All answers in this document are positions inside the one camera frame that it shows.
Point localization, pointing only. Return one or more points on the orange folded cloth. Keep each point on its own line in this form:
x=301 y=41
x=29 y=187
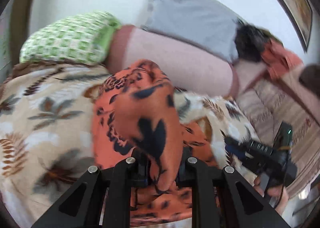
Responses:
x=279 y=60

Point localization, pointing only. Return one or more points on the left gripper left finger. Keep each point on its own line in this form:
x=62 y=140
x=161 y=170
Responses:
x=99 y=198

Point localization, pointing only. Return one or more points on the grey pillow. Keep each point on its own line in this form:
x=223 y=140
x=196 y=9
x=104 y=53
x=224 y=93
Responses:
x=206 y=24

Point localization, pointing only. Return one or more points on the person's right hand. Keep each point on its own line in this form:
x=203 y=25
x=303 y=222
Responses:
x=278 y=192

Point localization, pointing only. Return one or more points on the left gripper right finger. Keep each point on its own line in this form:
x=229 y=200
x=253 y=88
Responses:
x=223 y=198

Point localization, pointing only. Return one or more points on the beige leaf print blanket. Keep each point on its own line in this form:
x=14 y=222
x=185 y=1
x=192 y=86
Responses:
x=50 y=135

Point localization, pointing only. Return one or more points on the green checkered pillow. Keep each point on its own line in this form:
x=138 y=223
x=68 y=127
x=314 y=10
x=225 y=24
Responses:
x=83 y=38

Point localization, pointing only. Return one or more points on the pink bolster pillow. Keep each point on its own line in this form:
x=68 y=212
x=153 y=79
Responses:
x=187 y=66

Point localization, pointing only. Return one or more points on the orange black floral garment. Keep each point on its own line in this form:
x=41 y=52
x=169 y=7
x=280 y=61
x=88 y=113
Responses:
x=135 y=109

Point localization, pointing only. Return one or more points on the black cloth on pillow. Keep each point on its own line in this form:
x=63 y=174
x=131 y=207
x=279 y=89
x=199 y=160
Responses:
x=250 y=42

